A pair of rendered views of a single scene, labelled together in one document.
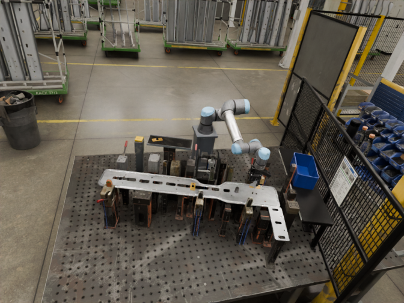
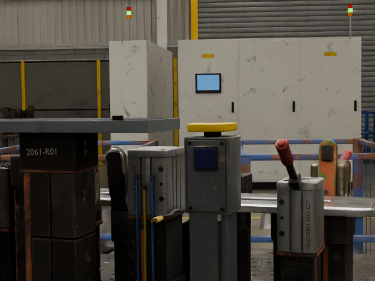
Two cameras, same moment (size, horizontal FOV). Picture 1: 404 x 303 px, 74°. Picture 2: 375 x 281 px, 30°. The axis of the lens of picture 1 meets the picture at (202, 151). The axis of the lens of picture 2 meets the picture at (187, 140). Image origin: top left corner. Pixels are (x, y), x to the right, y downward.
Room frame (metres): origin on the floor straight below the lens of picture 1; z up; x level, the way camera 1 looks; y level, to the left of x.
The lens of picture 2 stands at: (2.81, 0.88, 1.19)
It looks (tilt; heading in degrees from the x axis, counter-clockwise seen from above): 3 degrees down; 202
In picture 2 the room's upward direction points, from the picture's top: 1 degrees counter-clockwise
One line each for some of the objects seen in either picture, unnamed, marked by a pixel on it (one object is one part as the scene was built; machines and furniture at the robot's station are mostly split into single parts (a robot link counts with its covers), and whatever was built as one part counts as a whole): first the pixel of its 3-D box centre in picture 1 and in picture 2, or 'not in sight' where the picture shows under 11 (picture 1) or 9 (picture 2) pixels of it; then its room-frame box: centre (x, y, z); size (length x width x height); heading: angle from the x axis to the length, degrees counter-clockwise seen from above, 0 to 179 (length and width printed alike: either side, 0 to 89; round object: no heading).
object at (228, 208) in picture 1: (225, 221); not in sight; (1.35, -0.25, 0.84); 0.11 x 0.08 x 0.29; 2
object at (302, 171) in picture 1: (303, 170); not in sight; (1.79, -0.86, 1.09); 0.30 x 0.17 x 0.13; 174
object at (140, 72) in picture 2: not in sight; (143, 98); (-6.72, -3.60, 1.22); 2.40 x 0.54 x 2.45; 15
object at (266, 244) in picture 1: (270, 229); not in sight; (1.34, -0.59, 0.84); 0.11 x 0.06 x 0.29; 2
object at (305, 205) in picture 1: (301, 181); not in sight; (1.74, -0.86, 1.01); 0.90 x 0.22 x 0.03; 2
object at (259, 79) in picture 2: not in sight; (268, 97); (-6.40, -1.60, 1.22); 2.40 x 0.54 x 2.45; 109
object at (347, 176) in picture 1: (343, 181); not in sight; (1.45, -0.99, 1.30); 0.23 x 0.02 x 0.31; 2
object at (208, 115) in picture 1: (207, 115); not in sight; (2.20, -0.01, 1.27); 0.13 x 0.12 x 0.14; 111
